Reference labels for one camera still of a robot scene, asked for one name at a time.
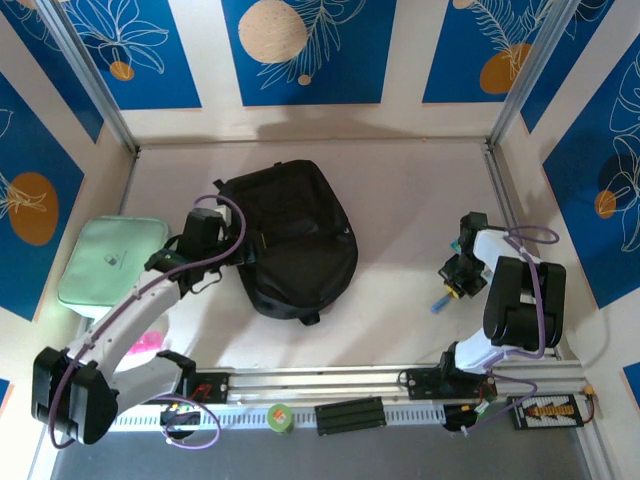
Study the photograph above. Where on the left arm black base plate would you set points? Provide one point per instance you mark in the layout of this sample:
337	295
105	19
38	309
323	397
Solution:
215	387

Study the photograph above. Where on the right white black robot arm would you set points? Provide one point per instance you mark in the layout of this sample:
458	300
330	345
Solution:
520	300

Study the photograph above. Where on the aluminium frame post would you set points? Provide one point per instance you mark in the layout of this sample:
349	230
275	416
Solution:
532	75
89	75

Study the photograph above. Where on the blue pen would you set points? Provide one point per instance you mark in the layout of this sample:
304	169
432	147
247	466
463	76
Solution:
440	305

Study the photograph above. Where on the black backpack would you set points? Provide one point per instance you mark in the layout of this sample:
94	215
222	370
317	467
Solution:
300	225

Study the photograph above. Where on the blue poster with beige circle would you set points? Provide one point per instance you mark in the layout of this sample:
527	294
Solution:
325	75

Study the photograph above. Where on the pink eraser pack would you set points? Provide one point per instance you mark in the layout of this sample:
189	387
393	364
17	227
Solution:
145	342

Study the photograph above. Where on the small controller board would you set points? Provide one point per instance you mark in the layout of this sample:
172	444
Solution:
465	412
180	415

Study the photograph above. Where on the blue floral wall poster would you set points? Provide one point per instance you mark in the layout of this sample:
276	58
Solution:
575	75
150	75
60	95

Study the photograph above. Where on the green tape roll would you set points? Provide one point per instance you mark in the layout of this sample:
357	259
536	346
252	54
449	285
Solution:
280	417

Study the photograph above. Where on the blue poster with orange circle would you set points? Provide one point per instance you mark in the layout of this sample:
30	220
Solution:
30	275
590	225
450	75

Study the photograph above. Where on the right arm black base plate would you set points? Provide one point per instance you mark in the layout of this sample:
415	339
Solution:
420	384

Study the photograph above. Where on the black power distribution board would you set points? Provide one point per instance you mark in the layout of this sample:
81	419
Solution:
545	411

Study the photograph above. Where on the black slotted block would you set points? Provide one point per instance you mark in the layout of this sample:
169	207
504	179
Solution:
350	415

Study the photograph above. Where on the aluminium table side rail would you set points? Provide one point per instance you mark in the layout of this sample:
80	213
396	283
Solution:
495	170

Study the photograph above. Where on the aluminium mounting rail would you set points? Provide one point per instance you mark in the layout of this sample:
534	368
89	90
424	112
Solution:
300	382

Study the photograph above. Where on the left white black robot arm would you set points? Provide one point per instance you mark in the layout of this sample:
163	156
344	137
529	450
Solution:
75	395

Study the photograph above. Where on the colourful printed packet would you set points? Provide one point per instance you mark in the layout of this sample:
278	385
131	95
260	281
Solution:
455	246

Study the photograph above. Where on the mint green zip pouch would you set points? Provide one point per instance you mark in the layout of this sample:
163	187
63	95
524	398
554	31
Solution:
100	250

